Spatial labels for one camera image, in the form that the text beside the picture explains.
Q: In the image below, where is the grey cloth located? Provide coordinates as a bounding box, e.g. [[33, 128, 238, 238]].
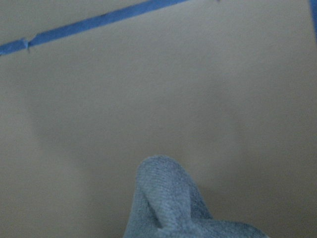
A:
[[123, 155, 267, 238]]

